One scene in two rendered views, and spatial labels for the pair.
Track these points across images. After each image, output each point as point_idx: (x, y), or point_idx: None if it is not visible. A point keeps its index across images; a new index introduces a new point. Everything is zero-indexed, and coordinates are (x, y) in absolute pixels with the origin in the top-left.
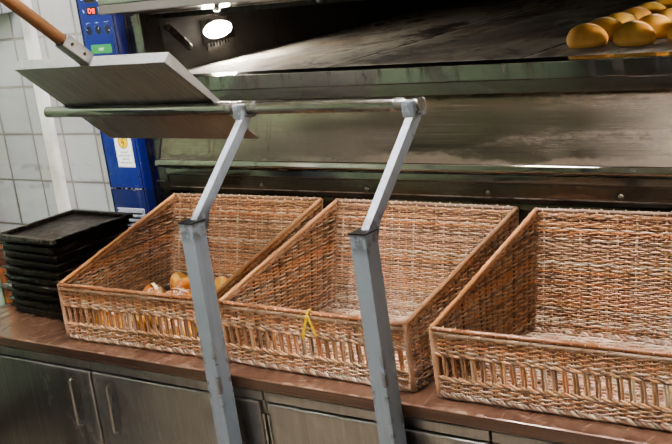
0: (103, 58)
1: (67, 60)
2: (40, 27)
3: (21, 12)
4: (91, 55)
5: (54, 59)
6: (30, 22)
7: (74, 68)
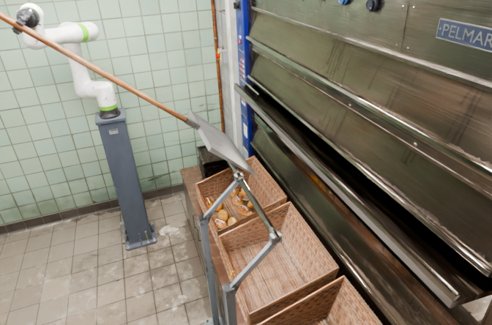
0: (200, 131)
1: (195, 121)
2: (175, 116)
3: (165, 111)
4: (198, 126)
5: (194, 118)
6: (170, 114)
7: None
